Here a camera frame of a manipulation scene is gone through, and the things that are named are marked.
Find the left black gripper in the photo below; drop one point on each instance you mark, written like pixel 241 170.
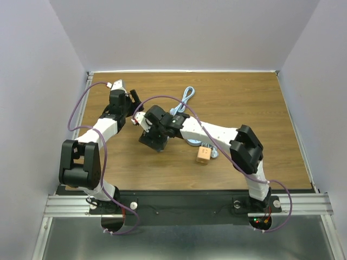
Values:
pixel 134 104

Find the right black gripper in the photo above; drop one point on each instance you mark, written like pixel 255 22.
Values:
pixel 147 137

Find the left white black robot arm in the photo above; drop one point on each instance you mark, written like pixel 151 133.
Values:
pixel 80 165

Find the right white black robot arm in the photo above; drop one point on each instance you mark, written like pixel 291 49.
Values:
pixel 239 145

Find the round light blue socket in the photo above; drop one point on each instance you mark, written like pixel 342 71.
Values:
pixel 194 143

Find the orange cube socket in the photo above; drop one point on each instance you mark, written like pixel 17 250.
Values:
pixel 203 155

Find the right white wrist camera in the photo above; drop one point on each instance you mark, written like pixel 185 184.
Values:
pixel 139 119

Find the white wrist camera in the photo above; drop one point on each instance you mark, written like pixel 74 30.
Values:
pixel 139 119
pixel 116 85

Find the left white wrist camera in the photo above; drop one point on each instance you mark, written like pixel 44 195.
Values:
pixel 116 85

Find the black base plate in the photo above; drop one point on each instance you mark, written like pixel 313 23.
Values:
pixel 194 207

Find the aluminium rail frame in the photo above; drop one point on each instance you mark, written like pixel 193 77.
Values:
pixel 113 219

